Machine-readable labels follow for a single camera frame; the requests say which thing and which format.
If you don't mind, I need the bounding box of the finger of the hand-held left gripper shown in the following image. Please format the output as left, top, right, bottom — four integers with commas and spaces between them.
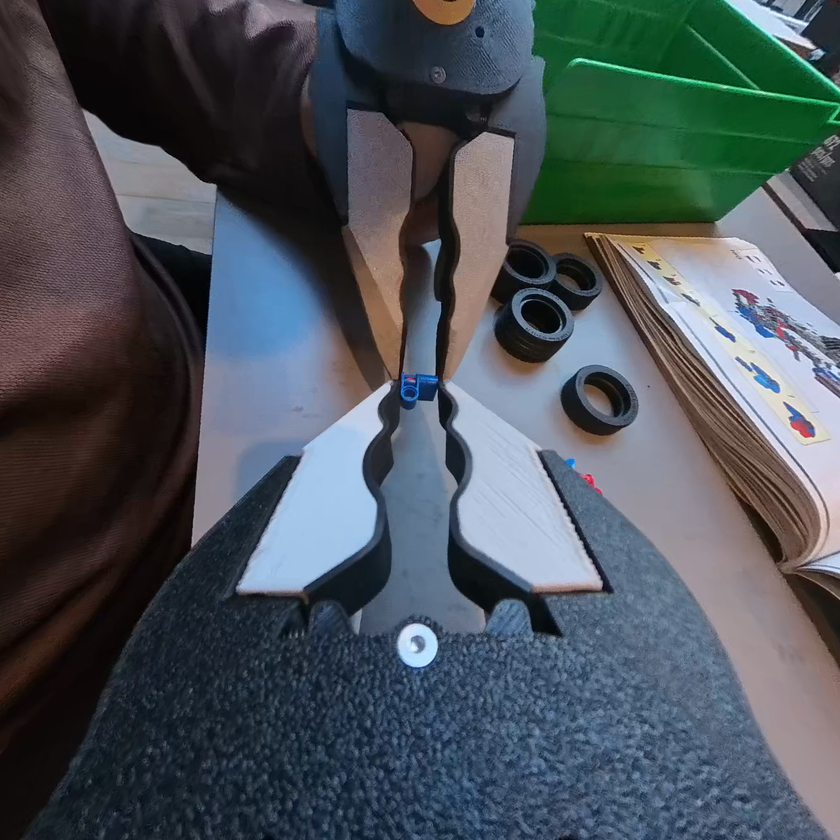
434, 130, 517, 383
340, 107, 416, 383

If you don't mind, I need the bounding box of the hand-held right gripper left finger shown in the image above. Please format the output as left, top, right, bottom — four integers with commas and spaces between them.
235, 381, 400, 616

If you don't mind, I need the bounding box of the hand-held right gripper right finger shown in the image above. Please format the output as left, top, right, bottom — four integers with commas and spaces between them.
437, 382, 605, 619

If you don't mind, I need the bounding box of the blue toy connector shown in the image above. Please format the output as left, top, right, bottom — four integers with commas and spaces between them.
395, 374, 438, 410

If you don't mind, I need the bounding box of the person's left forearm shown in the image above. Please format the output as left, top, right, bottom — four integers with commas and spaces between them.
46, 0, 342, 217

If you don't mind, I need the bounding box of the grey desk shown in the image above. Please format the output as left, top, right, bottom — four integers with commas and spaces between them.
192, 171, 840, 840

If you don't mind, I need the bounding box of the person's left hand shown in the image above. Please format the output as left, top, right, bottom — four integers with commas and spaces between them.
402, 123, 460, 266

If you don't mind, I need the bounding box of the black toy tire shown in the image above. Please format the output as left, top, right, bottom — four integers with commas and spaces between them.
494, 287, 575, 363
491, 239, 559, 304
561, 364, 639, 436
548, 252, 603, 311

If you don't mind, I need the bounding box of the green plastic bin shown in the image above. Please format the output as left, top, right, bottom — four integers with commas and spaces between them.
521, 0, 840, 225

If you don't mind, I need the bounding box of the open instruction booklet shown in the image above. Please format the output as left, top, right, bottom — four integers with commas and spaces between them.
584, 233, 840, 581

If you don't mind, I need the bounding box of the black car set box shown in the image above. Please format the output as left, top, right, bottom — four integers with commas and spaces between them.
787, 128, 840, 232

